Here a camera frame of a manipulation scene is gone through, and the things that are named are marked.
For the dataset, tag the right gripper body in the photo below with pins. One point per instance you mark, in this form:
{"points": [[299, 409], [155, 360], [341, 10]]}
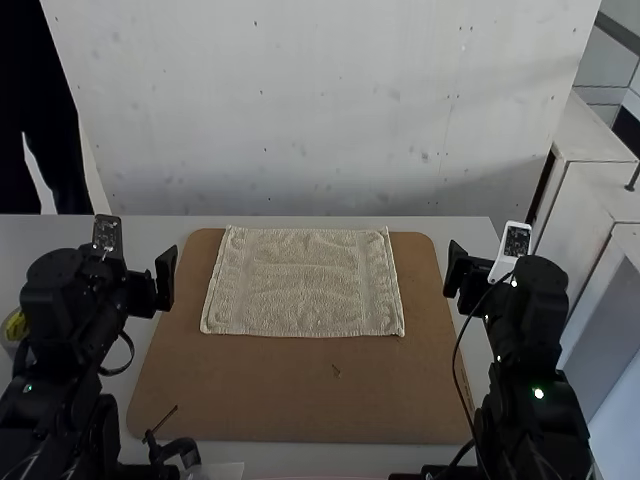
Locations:
{"points": [[475, 287]]}

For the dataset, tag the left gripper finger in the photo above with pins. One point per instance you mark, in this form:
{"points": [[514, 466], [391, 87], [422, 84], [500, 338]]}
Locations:
{"points": [[166, 280]]}

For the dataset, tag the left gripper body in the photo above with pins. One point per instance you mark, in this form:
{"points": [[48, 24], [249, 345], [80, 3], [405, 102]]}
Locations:
{"points": [[139, 295]]}

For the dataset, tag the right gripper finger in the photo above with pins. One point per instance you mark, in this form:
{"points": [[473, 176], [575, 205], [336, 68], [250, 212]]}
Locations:
{"points": [[454, 272]]}

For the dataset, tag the pale towel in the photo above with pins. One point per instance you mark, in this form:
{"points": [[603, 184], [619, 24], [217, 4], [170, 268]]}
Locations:
{"points": [[305, 285]]}

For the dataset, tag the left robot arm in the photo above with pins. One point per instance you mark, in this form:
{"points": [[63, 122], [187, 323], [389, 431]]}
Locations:
{"points": [[55, 320]]}

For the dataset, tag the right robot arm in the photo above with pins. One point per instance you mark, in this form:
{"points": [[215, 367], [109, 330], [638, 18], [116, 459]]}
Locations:
{"points": [[530, 350]]}

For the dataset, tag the tape roll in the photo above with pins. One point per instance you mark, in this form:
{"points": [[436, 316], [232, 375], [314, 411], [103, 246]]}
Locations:
{"points": [[14, 327]]}

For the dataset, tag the white cabinet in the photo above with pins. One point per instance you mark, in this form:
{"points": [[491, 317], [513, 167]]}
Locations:
{"points": [[595, 210]]}

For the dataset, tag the black clamp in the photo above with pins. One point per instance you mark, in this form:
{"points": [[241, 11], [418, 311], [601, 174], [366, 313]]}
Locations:
{"points": [[172, 450]]}

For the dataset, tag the cork mat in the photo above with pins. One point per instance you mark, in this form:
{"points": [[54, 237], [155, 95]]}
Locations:
{"points": [[300, 390]]}

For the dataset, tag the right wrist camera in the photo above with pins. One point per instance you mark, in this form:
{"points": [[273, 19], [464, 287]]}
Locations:
{"points": [[514, 247]]}

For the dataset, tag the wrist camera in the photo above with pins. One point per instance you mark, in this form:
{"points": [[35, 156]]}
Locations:
{"points": [[514, 247], [106, 236]]}

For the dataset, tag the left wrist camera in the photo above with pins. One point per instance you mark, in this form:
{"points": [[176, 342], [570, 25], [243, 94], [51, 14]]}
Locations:
{"points": [[106, 236]]}

